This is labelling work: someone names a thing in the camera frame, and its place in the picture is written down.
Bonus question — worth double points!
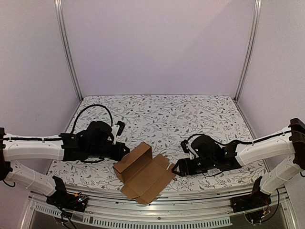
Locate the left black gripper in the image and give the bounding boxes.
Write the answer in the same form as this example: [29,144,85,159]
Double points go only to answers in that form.
[87,142,130,162]

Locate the brown cardboard box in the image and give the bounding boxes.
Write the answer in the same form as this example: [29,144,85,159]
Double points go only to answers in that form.
[113,142,176,205]

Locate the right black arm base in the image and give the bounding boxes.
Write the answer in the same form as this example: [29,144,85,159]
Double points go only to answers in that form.
[230,177,272,213]

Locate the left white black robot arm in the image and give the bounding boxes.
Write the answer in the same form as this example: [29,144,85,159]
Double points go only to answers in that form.
[0,121,130,207]

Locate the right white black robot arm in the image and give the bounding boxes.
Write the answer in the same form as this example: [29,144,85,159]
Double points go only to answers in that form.
[172,118,305,208]

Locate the floral patterned table mat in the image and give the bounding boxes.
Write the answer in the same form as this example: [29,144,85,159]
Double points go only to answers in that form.
[47,95,267,192]

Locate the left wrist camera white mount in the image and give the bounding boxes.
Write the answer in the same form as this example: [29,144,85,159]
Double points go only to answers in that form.
[112,121,125,145]

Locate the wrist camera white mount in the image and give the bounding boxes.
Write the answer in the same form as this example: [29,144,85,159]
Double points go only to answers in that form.
[112,121,125,145]
[180,140,195,159]

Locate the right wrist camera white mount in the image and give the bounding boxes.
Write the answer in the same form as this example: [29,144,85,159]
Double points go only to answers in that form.
[180,140,195,159]

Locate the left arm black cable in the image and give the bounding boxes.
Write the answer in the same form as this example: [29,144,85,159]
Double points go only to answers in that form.
[71,104,113,164]

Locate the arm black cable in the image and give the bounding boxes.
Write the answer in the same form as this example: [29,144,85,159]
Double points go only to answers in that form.
[184,130,293,146]
[71,104,113,164]

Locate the aluminium front rail frame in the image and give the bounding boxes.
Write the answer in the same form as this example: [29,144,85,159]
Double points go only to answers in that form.
[20,185,297,229]

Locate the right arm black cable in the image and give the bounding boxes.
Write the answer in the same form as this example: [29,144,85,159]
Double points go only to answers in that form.
[184,130,293,146]

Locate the left aluminium corner post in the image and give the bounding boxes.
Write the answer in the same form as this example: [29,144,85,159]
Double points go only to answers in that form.
[54,0,83,102]

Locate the aluminium corner post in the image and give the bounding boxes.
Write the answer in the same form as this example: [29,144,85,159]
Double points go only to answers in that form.
[54,0,83,102]
[234,0,262,103]

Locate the right aluminium corner post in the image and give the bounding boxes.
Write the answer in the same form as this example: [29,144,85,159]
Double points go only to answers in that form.
[234,0,262,103]

